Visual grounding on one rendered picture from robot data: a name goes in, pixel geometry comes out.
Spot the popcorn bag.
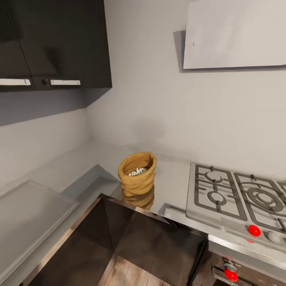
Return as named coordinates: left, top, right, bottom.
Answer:
left=118, top=152, right=157, bottom=197

